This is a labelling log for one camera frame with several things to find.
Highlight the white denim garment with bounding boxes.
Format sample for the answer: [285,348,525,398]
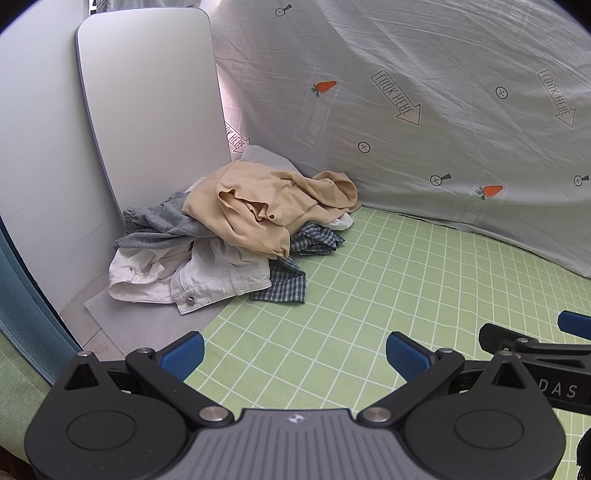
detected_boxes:
[108,237,273,316]

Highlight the beige shirt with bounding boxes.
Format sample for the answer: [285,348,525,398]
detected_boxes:
[181,161,361,260]

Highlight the grey carrot print blanket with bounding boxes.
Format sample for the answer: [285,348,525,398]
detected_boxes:
[198,0,591,278]

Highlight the white cloth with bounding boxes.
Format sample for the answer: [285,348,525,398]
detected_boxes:
[187,144,355,232]

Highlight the green checked bed sheet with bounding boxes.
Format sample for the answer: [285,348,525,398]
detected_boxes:
[184,205,591,480]

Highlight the green fuzzy cloth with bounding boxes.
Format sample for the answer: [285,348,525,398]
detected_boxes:
[0,332,56,462]

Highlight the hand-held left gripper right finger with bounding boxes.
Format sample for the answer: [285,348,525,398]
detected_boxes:
[356,331,548,428]

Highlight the blue plaid shirt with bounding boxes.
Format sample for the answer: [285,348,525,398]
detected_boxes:
[249,220,347,304]

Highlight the white rounded board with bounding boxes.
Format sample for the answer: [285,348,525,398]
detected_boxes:
[75,7,241,232]

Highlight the teal curtain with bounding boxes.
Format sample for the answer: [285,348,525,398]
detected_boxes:
[0,217,84,384]

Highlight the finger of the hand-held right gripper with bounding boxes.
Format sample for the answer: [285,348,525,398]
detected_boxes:
[478,323,591,361]
[558,311,591,331]

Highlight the grey knit garment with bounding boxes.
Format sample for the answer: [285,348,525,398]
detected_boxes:
[113,191,222,250]

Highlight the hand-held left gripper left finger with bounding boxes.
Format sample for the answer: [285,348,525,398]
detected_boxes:
[46,331,234,428]

